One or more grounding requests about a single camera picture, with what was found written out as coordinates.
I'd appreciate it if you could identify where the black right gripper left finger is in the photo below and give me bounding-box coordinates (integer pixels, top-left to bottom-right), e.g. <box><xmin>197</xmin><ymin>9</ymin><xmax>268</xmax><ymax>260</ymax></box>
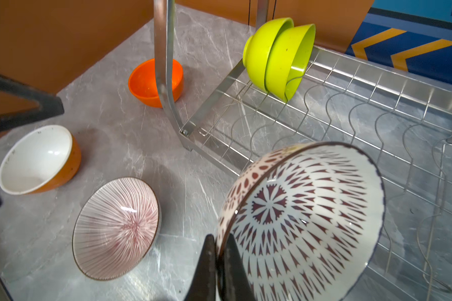
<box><xmin>184</xmin><ymin>234</ymin><xmax>216</xmax><ymax>301</ymax></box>

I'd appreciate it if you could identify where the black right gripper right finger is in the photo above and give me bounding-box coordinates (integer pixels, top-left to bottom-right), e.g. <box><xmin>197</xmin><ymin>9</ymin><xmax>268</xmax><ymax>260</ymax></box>
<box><xmin>220</xmin><ymin>235</ymin><xmax>255</xmax><ymax>300</ymax></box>

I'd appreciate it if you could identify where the white maroon patterned bowl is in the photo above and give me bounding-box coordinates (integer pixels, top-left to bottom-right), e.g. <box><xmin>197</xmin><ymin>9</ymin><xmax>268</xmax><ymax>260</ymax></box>
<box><xmin>216</xmin><ymin>142</ymin><xmax>385</xmax><ymax>300</ymax></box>

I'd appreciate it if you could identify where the lime green bowl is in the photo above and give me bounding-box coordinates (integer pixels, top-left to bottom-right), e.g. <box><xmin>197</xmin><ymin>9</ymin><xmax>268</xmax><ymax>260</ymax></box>
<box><xmin>242</xmin><ymin>18</ymin><xmax>294</xmax><ymax>92</ymax></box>
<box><xmin>266</xmin><ymin>24</ymin><xmax>316</xmax><ymax>103</ymax></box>

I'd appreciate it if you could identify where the stainless steel dish rack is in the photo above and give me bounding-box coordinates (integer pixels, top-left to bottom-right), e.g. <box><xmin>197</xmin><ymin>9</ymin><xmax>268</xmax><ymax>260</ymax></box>
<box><xmin>154</xmin><ymin>1</ymin><xmax>452</xmax><ymax>300</ymax></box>

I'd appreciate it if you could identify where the white bowl orange outside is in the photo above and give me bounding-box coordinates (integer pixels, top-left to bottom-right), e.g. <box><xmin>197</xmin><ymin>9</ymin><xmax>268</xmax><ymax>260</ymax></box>
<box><xmin>0</xmin><ymin>125</ymin><xmax>82</xmax><ymax>196</ymax></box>

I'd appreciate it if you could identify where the orange plastic bowl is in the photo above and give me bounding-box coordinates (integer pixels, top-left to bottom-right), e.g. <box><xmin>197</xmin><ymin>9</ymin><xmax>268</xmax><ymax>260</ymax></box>
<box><xmin>128</xmin><ymin>58</ymin><xmax>184</xmax><ymax>109</ymax></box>

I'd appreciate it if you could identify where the pink striped ceramic bowl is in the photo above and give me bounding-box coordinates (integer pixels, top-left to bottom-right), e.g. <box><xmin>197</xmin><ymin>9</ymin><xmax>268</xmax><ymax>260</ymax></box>
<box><xmin>72</xmin><ymin>177</ymin><xmax>161</xmax><ymax>281</ymax></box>

